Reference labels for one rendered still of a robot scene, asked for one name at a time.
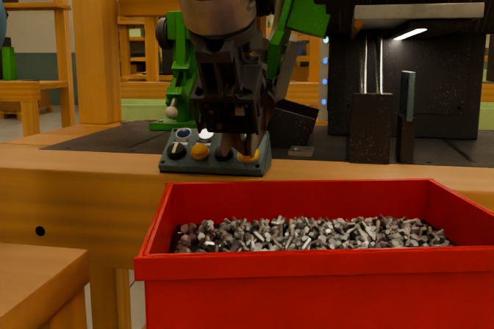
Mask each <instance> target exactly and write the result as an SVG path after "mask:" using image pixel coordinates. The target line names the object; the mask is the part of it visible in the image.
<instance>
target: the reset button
mask: <svg viewBox="0 0 494 329"><path fill-rule="evenodd" d="M191 154H192V156H193V157H194V158H196V159H201V158H204V157H205V156H206V155H207V154H208V149H207V146H206V145H204V144H201V143H199V144H196V145H194V146H193V147H192V149H191Z"/></svg>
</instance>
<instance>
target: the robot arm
mask: <svg viewBox="0 0 494 329"><path fill-rule="evenodd" d="M179 4H180V7H181V11H182V17H183V20H184V24H185V26H186V27H187V29H188V31H189V35H190V40H191V42H192V43H193V44H194V45H195V46H196V48H195V51H194V54H195V58H196V63H197V67H198V72H199V74H198V78H197V80H196V83H195V85H194V88H193V91H192V93H191V95H190V104H191V107H192V110H193V115H194V118H195V122H196V127H197V130H198V133H199V134H200V133H201V131H202V129H203V126H204V122H205V125H206V128H207V131H208V133H221V146H220V149H221V155H222V156H224V157H226V156H227V154H228V152H229V151H230V149H231V147H233V148H234V149H236V150H237V151H238V152H239V153H241V154H242V155H244V156H251V158H253V157H254V155H255V152H256V149H258V147H259V145H260V143H261V142H262V138H263V137H264V135H265V132H266V129H267V125H268V122H269V120H270V119H271V116H272V115H273V113H274V110H275V106H276V91H275V89H274V86H273V82H274V79H268V75H267V73H266V72H267V68H268V66H267V65H266V64H265V63H264V62H261V61H260V58H259V57H252V56H251V55H250V53H251V52H252V51H256V50H260V49H261V48H262V31H261V30H257V21H256V14H257V8H256V2H255V0H179ZM6 31H7V16H6V11H5V8H4V5H3V2H2V0H0V49H1V47H2V45H3V42H4V39H5V35H6ZM197 102H198V108H199V112H200V118H199V119H198V115H197V111H196V103H197ZM244 134H246V135H247V139H246V137H245V135H244Z"/></svg>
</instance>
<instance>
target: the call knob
mask: <svg viewBox="0 0 494 329"><path fill-rule="evenodd" d="M184 153H185V147H184V145H183V144H181V143H180V142H174V143H172V144H170V145H169V146H168V148H167V154H168V156H169V157H171V158H179V157H180V156H182V155H183V154H184Z"/></svg>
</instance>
